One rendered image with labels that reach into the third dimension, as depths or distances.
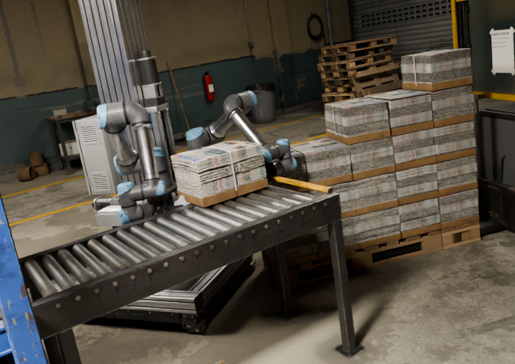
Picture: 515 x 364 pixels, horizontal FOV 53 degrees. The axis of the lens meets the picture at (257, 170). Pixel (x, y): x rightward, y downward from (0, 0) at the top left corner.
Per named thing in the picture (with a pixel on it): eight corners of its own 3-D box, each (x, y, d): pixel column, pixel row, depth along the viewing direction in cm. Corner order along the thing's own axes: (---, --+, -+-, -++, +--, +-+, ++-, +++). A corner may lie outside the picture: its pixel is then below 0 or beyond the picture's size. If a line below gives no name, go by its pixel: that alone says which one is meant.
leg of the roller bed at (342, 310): (349, 344, 257) (334, 216, 241) (358, 349, 252) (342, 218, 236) (341, 349, 254) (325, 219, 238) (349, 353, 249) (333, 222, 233)
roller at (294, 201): (257, 191, 270) (251, 184, 268) (314, 206, 232) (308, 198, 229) (250, 198, 269) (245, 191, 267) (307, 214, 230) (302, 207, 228)
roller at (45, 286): (37, 267, 214) (34, 256, 213) (64, 305, 175) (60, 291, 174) (24, 271, 211) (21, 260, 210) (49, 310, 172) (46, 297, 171)
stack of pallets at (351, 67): (366, 103, 1073) (360, 40, 1042) (404, 103, 998) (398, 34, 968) (321, 116, 997) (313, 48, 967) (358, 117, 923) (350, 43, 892)
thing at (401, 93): (363, 96, 349) (362, 95, 349) (401, 90, 355) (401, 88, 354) (389, 100, 314) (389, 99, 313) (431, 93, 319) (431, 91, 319)
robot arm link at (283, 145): (278, 142, 283) (281, 162, 286) (292, 138, 291) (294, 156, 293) (268, 142, 289) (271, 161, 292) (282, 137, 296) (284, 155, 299)
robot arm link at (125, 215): (119, 210, 239) (123, 227, 241) (142, 204, 245) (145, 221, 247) (114, 208, 246) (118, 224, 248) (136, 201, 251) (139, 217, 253)
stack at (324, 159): (263, 268, 359) (244, 152, 340) (414, 231, 382) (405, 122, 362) (277, 291, 322) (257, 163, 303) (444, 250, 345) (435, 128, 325)
